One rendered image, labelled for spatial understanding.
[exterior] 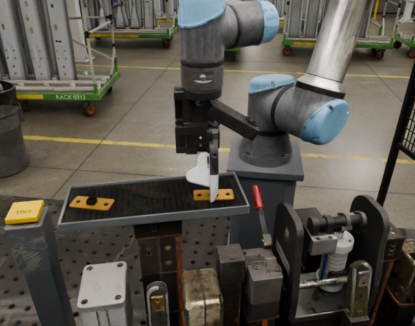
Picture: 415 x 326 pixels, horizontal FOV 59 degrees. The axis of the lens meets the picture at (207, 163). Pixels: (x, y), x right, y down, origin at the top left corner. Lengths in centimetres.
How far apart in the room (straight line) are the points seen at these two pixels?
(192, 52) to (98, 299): 43
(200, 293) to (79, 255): 76
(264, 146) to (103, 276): 53
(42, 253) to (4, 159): 259
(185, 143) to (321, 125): 33
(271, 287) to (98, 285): 31
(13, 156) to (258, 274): 290
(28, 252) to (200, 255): 64
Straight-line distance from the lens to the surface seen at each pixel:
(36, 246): 83
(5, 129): 331
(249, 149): 103
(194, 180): 68
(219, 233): 140
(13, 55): 501
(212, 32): 62
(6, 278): 139
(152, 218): 72
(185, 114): 67
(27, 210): 82
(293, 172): 100
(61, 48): 476
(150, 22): 807
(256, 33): 68
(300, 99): 88
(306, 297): 86
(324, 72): 88
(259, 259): 76
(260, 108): 96
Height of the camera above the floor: 160
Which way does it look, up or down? 29 degrees down
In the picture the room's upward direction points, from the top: straight up
